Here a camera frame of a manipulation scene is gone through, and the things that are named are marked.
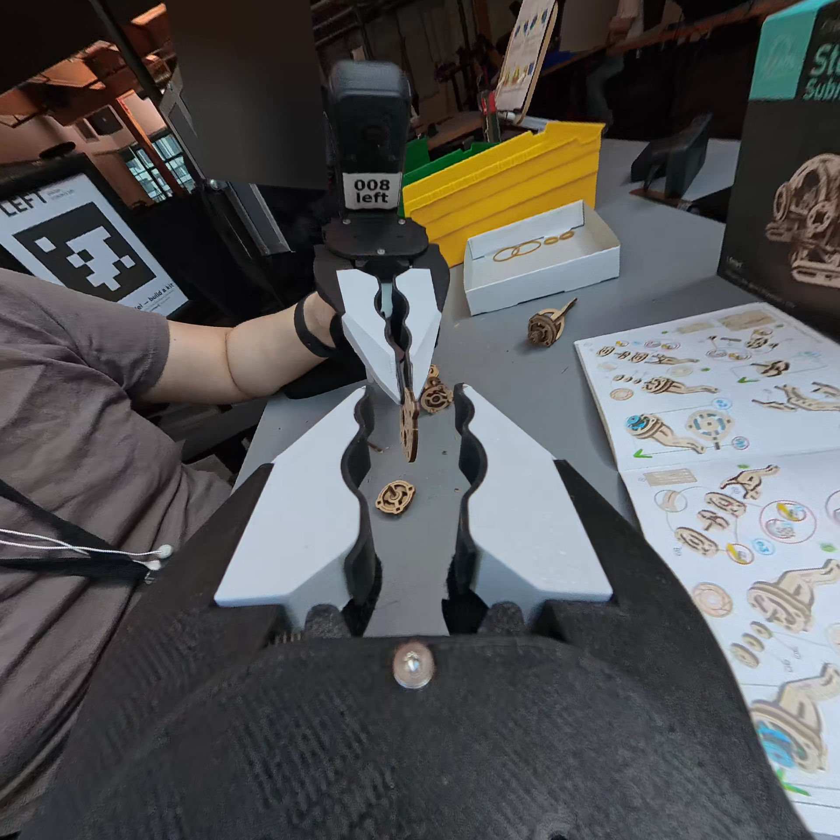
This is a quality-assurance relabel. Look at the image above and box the person's left forearm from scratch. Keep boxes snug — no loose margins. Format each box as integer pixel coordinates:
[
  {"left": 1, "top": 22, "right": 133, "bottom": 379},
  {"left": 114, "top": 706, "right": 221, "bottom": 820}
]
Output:
[{"left": 128, "top": 308, "right": 329, "bottom": 406}]

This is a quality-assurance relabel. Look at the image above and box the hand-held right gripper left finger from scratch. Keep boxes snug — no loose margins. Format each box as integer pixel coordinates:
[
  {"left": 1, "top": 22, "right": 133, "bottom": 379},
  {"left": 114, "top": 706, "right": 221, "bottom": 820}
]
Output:
[{"left": 214, "top": 386, "right": 383, "bottom": 636}]

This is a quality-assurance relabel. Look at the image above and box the small wooden gear assembly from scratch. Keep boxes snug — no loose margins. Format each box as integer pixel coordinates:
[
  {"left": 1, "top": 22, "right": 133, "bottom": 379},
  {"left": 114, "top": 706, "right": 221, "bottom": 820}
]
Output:
[{"left": 420, "top": 364, "right": 455, "bottom": 416}]

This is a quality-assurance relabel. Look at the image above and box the green plastic bin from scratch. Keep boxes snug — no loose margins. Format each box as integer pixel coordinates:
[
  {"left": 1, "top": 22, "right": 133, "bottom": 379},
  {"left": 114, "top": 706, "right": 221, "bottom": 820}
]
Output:
[{"left": 402, "top": 133, "right": 500, "bottom": 191}]

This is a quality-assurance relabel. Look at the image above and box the yellow plastic bin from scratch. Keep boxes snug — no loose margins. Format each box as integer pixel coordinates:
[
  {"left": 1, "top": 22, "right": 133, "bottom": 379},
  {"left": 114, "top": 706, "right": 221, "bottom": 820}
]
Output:
[{"left": 402, "top": 121, "right": 606, "bottom": 269}]

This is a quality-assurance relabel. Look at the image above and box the person's grey shirt torso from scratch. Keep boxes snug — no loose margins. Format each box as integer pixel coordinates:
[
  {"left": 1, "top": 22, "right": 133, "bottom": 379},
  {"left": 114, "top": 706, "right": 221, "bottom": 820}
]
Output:
[{"left": 0, "top": 269, "right": 270, "bottom": 834}]

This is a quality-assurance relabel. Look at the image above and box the white cord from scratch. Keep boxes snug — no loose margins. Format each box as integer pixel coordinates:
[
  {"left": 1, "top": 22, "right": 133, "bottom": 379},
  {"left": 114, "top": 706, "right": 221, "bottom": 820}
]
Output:
[{"left": 0, "top": 527, "right": 174, "bottom": 570}]

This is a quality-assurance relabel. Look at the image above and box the person's left hand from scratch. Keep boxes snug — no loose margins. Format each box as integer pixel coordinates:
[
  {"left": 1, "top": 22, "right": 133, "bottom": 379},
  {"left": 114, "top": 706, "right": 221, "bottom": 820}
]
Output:
[{"left": 308, "top": 292, "right": 345, "bottom": 352}]

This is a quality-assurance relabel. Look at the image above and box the illustrated instruction booklet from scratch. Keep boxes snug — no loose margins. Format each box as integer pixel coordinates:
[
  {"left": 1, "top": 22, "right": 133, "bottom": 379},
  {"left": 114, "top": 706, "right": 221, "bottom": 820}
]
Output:
[{"left": 574, "top": 302, "right": 840, "bottom": 840}]

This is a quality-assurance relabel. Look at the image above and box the black lanyard strap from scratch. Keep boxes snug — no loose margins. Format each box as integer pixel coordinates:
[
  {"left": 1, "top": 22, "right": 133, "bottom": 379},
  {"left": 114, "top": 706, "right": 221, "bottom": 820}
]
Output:
[{"left": 0, "top": 479, "right": 158, "bottom": 583}]

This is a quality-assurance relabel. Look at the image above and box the plywood board with print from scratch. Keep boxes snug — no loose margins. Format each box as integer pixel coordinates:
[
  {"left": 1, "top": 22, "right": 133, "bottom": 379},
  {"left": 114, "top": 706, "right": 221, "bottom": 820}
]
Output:
[{"left": 493, "top": 0, "right": 559, "bottom": 126}]

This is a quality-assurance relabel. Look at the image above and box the wooden wheel assembly with stick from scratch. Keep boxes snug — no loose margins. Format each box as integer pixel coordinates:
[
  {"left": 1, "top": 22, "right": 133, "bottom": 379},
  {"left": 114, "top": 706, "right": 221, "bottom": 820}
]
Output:
[{"left": 527, "top": 297, "right": 578, "bottom": 347}]

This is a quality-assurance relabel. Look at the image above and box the white cardboard box tray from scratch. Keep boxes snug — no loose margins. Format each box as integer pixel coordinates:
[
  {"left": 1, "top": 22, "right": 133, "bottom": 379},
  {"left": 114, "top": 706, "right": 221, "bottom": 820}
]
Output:
[{"left": 463, "top": 200, "right": 622, "bottom": 317}]

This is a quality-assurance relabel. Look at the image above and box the round wooden disc part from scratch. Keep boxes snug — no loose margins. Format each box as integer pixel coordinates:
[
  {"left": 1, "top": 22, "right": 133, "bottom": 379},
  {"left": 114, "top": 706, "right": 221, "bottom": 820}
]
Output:
[{"left": 398, "top": 387, "right": 421, "bottom": 463}]

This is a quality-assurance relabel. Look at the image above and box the white marker sign board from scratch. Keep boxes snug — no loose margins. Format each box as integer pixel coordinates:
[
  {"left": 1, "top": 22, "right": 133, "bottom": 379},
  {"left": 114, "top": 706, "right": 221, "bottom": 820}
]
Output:
[{"left": 0, "top": 154, "right": 191, "bottom": 317}]

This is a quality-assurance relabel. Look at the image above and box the black device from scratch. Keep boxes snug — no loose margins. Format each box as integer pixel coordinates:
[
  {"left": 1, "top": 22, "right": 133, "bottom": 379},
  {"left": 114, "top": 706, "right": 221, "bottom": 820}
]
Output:
[{"left": 630, "top": 113, "right": 715, "bottom": 201}]

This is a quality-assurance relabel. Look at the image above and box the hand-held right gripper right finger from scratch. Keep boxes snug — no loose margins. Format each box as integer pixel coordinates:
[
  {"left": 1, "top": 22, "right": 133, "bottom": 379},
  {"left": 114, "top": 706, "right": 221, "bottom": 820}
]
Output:
[{"left": 446, "top": 384, "right": 614, "bottom": 634}]

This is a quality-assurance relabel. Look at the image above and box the oval wooden model part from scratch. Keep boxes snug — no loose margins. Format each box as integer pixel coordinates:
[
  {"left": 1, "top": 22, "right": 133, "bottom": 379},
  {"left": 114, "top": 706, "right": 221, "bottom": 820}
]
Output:
[{"left": 375, "top": 481, "right": 419, "bottom": 516}]

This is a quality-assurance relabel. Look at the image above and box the dark model kit box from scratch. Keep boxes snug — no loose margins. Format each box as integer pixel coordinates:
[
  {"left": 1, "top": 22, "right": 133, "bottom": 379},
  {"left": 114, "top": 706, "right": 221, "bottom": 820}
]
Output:
[{"left": 717, "top": 0, "right": 840, "bottom": 306}]

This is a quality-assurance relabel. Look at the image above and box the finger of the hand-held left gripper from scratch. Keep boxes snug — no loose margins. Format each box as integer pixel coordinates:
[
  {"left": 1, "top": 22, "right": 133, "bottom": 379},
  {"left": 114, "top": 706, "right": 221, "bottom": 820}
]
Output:
[
  {"left": 335, "top": 268, "right": 403, "bottom": 406},
  {"left": 387, "top": 268, "right": 442, "bottom": 401}
]

